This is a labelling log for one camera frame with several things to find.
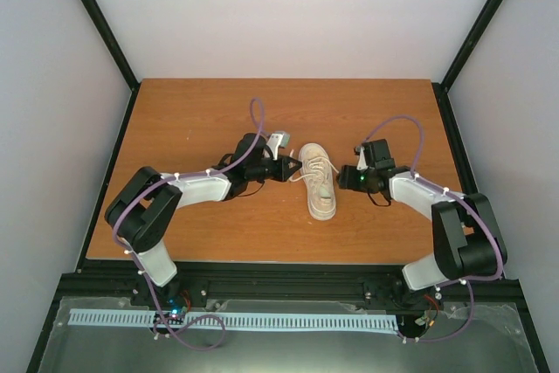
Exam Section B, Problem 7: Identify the black aluminium frame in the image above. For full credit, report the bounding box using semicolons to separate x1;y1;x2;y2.
27;0;549;372

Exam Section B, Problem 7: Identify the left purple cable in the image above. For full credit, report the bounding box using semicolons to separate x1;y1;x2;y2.
112;97;228;351

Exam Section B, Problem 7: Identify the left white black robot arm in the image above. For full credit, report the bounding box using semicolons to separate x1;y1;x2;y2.
104;131;302;306

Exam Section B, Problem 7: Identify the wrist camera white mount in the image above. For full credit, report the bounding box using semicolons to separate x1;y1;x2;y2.
266;131;290;160
355;145;369;171

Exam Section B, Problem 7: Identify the white shoelace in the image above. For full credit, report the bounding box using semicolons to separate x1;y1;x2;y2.
288;157;339;183

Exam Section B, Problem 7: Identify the light blue slotted cable duct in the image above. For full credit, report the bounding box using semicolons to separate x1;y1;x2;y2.
67;308;398;335

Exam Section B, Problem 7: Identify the grey metal base plate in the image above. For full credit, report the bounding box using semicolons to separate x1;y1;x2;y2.
37;299;536;372

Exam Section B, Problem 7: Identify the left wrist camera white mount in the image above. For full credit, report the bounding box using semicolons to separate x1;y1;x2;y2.
266;131;290;160

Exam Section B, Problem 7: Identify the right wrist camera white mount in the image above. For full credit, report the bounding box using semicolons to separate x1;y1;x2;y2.
355;145;369;171

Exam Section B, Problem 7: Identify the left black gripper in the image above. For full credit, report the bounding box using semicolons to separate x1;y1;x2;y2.
246;155;302;183

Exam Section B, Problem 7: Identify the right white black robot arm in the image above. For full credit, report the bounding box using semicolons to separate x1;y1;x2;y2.
337;139;507;291

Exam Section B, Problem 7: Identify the cream white lace sneaker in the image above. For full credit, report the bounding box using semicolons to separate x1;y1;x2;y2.
299;143;336;221

